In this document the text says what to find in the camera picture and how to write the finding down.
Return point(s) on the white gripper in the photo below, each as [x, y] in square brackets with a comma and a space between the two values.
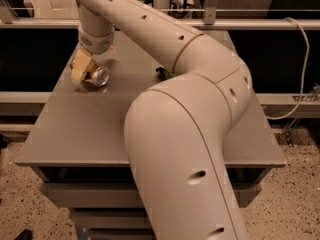
[96, 44]

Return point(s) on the orange soda can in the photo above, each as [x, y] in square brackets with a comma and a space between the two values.
[99, 76]

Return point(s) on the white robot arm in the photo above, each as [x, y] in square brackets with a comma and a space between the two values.
[174, 131]

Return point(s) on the green snack bag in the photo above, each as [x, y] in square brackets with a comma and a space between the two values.
[165, 74]

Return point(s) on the top drawer with knob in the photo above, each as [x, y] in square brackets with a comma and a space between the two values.
[92, 195]

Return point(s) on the metal railing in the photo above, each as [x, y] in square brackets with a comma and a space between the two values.
[233, 20]

